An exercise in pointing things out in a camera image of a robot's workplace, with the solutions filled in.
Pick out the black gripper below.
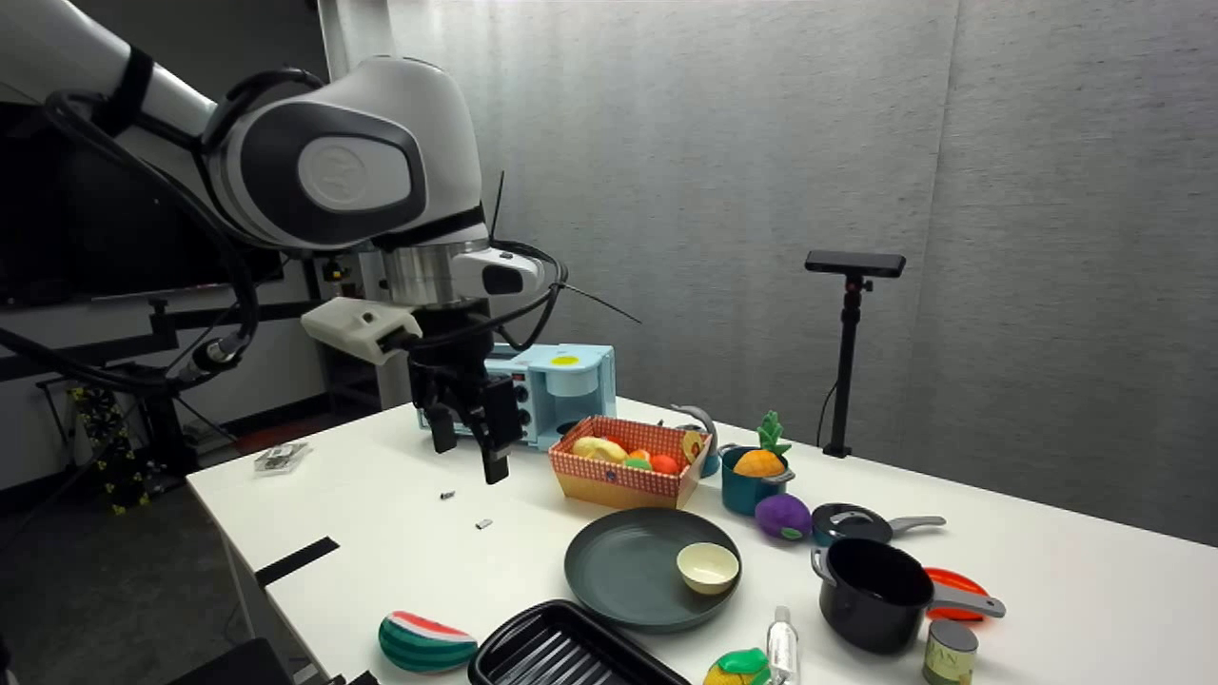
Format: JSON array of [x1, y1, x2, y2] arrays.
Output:
[[406, 296, 529, 485]]

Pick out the grey frying pan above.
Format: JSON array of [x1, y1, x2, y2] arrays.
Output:
[[558, 507, 746, 635]]

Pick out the black cooking pot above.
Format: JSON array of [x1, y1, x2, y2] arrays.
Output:
[[810, 537, 941, 657]]

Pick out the red toy plate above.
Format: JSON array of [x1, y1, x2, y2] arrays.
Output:
[[919, 561, 1002, 622]]

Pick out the light blue toy oven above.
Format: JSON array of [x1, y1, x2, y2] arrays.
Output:
[[482, 337, 620, 452]]

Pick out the yellow banana toy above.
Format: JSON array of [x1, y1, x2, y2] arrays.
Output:
[[565, 433, 633, 467]]

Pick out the orange checkered basket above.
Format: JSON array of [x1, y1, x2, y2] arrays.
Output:
[[544, 414, 715, 514]]

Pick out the watermelon slice toy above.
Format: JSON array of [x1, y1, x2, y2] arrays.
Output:
[[371, 607, 478, 673]]

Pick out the black tape strip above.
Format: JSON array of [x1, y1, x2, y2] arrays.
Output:
[[251, 533, 341, 589]]

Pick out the black ribbed plastic tray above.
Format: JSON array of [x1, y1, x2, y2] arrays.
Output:
[[464, 597, 696, 685]]

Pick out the teal cup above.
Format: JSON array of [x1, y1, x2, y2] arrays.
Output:
[[718, 441, 794, 521]]

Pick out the orange fruit toy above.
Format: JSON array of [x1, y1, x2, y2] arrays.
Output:
[[732, 446, 791, 483]]

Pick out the purple eggplant toy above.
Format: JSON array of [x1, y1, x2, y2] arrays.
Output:
[[752, 489, 813, 546]]

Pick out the green yellow corn toy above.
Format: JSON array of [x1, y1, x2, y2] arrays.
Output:
[[701, 643, 771, 685]]

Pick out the green potted plant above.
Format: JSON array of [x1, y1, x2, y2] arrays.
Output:
[[63, 375, 164, 514]]

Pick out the clear sanitizer bottle with carabiner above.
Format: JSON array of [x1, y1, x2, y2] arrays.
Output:
[[762, 606, 808, 685]]

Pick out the black monitor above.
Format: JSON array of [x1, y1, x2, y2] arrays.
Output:
[[0, 100, 285, 310]]

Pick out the green tin can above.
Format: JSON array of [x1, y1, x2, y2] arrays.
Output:
[[919, 616, 982, 685]]

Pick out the grey toy spatula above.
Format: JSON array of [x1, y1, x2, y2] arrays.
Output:
[[927, 582, 1007, 618]]

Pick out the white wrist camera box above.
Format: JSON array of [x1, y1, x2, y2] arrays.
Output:
[[296, 291, 425, 367]]

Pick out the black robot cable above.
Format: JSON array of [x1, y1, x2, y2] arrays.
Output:
[[0, 91, 262, 391]]

